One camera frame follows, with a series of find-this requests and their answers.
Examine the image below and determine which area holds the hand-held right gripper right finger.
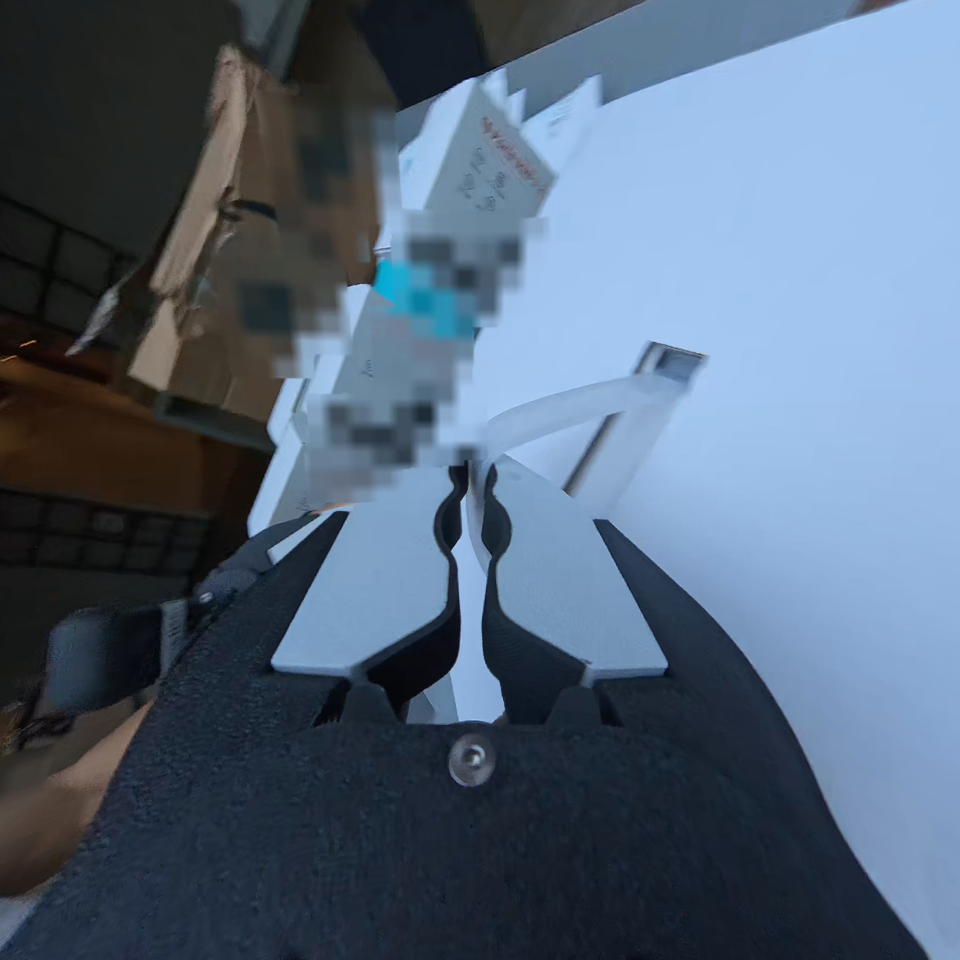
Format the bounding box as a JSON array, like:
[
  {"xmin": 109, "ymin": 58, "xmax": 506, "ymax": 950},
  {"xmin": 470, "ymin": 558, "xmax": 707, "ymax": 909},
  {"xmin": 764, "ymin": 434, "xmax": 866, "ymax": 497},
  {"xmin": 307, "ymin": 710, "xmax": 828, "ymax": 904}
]
[{"xmin": 480, "ymin": 463, "xmax": 670, "ymax": 725}]

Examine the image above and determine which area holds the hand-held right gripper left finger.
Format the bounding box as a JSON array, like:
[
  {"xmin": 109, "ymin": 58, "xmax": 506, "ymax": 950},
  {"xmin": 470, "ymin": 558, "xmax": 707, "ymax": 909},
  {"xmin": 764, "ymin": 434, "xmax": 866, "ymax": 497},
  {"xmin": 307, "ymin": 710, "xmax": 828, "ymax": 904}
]
[{"xmin": 268, "ymin": 465, "xmax": 470, "ymax": 708}]

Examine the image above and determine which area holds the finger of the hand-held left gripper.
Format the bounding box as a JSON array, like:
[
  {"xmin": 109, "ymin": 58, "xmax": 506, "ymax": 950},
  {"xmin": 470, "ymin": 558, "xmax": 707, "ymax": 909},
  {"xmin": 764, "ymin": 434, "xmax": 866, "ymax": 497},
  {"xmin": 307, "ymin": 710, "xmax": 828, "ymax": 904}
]
[{"xmin": 266, "ymin": 516, "xmax": 336, "ymax": 565}]

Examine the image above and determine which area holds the cardboard box with arrow mark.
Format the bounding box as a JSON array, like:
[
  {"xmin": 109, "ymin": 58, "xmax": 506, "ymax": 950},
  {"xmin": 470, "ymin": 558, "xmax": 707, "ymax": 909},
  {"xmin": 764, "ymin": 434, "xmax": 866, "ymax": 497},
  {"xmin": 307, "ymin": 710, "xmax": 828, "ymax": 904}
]
[{"xmin": 126, "ymin": 45, "xmax": 395, "ymax": 423}]

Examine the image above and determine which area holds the large white black product box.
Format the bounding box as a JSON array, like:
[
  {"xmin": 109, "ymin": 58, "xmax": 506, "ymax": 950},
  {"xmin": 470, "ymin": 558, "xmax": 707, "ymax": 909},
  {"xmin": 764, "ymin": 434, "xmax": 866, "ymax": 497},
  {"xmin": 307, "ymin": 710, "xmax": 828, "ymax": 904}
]
[{"xmin": 420, "ymin": 0, "xmax": 960, "ymax": 960}]

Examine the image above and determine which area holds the dark paned window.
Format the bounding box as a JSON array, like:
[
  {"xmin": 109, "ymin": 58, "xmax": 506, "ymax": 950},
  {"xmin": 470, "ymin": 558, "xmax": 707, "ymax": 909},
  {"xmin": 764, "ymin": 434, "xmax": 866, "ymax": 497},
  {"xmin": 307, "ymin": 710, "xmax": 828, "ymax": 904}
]
[
  {"xmin": 0, "ymin": 487, "xmax": 213, "ymax": 573},
  {"xmin": 0, "ymin": 193, "xmax": 138, "ymax": 333}
]

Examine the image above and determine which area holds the grey table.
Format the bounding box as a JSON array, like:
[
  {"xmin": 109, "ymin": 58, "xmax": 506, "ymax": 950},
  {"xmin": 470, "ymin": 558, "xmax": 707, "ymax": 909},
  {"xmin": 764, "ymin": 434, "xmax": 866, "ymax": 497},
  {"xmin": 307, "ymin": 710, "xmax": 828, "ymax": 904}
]
[{"xmin": 153, "ymin": 392, "xmax": 280, "ymax": 453}]

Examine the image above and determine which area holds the person's left forearm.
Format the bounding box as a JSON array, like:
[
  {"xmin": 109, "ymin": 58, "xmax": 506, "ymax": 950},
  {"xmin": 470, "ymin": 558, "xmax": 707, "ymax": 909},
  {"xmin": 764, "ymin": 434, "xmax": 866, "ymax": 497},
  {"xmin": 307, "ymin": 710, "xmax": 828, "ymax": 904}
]
[{"xmin": 0, "ymin": 697, "xmax": 151, "ymax": 901}]

